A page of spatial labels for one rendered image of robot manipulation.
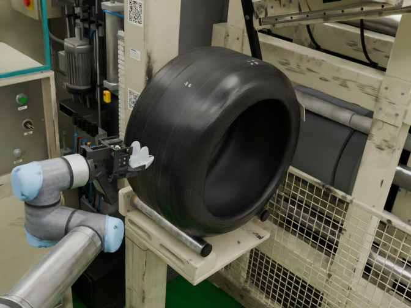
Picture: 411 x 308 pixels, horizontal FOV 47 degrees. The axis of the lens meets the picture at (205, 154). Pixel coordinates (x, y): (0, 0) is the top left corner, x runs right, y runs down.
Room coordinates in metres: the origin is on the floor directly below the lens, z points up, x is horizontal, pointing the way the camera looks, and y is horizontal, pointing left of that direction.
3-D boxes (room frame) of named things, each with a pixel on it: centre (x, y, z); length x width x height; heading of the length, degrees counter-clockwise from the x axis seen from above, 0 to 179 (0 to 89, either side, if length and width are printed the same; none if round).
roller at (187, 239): (1.21, 0.09, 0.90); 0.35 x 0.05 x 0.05; 47
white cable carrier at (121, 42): (1.51, 0.29, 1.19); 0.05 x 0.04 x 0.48; 137
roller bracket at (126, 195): (1.44, 0.13, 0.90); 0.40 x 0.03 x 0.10; 137
